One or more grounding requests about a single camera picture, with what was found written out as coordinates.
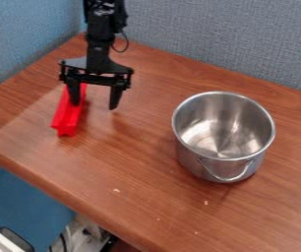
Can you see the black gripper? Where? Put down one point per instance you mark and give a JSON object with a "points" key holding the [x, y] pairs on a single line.
{"points": [[95, 69]]}

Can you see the red plastic block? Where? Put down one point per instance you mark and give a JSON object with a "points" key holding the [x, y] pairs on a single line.
{"points": [[67, 114]]}

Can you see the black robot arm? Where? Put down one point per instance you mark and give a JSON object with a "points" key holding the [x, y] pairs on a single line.
{"points": [[105, 19]]}

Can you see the white items under table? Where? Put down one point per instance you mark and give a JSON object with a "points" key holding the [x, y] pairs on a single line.
{"points": [[83, 236]]}

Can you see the metal pot with handle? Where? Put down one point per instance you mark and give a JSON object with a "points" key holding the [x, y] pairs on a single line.
{"points": [[223, 132]]}

